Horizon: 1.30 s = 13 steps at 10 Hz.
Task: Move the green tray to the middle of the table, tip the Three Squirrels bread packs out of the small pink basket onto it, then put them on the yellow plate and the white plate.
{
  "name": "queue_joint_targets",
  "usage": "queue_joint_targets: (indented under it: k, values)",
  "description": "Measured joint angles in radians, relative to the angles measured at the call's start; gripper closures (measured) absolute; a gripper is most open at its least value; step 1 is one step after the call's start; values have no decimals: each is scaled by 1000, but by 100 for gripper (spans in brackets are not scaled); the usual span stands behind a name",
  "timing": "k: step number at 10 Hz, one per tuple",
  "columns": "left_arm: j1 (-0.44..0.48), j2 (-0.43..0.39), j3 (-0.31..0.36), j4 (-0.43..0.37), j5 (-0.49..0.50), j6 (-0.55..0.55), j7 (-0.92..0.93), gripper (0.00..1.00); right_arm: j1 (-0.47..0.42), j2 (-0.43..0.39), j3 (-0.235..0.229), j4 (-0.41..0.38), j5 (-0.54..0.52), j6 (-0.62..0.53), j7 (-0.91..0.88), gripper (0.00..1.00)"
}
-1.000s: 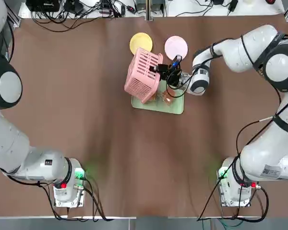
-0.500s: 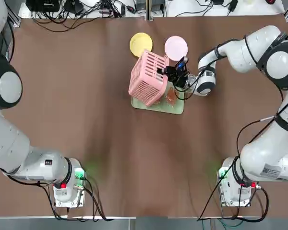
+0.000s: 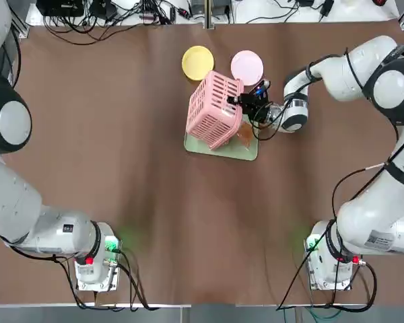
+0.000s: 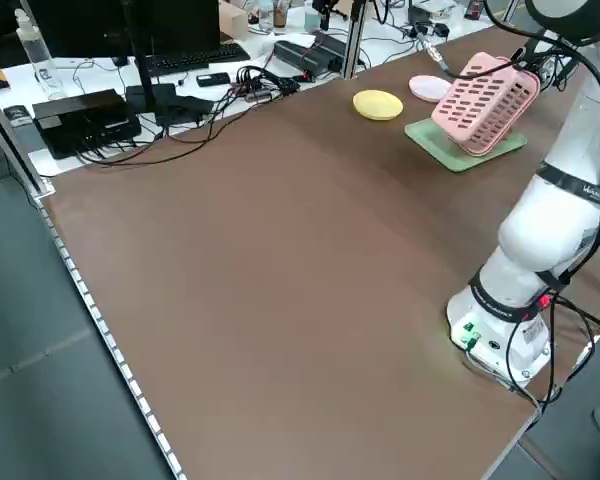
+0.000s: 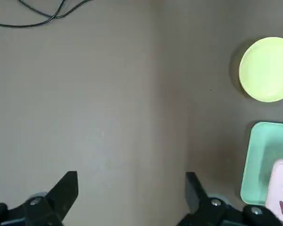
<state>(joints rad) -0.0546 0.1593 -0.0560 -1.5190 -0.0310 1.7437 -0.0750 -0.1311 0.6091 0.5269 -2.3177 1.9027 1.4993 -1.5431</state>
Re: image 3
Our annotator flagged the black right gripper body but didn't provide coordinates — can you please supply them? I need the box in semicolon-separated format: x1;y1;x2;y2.
238;92;273;125

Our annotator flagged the small pink slotted basket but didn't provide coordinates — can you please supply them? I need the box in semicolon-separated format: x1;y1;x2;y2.
185;70;245;151

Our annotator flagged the clear-wrapped bread pack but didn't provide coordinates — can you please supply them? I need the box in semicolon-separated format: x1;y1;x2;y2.
236;121;256;149

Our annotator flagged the green plastic tray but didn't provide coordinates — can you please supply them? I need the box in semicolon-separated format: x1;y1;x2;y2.
183;116;259;162

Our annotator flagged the round white plate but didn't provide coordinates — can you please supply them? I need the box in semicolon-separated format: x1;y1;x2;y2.
230;50;265;85

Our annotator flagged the round yellow plate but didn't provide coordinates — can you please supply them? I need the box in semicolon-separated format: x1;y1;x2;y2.
181;45;215;81

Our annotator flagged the black power adapter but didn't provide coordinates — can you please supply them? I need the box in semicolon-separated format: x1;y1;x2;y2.
318;0;335;17

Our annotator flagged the black dock box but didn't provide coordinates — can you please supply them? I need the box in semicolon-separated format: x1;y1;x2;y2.
36;0;86;17

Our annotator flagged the aluminium post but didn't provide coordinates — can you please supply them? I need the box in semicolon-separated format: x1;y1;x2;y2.
203;0;215;30

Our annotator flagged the black cable tangle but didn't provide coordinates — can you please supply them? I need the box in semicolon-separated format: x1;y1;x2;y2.
42;6;193;47

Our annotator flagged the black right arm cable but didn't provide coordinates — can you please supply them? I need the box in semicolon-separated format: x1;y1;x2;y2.
254;46;404;243

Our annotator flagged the aluminium frame beam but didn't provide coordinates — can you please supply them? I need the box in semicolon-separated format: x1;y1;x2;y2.
9;11;32;38

